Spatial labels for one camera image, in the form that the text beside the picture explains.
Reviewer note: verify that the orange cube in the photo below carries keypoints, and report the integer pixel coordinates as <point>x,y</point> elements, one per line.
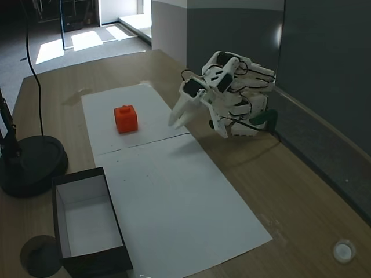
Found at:
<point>127,120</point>

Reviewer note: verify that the white paper sheet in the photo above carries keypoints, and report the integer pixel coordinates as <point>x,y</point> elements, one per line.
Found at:
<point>179,202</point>
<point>145,116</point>

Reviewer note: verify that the green table clamp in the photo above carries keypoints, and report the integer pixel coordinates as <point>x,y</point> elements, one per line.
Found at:
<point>263,117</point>

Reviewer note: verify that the black round stand base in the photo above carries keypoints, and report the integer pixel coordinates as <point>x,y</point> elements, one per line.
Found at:
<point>37,162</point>

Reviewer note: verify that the black stand pole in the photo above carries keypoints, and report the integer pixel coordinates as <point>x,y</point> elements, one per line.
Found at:
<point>11,136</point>

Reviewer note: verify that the white round table cap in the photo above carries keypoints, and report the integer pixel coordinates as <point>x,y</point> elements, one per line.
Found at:
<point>344,250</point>

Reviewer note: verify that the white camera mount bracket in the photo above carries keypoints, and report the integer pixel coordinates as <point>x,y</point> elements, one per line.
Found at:
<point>218,121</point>

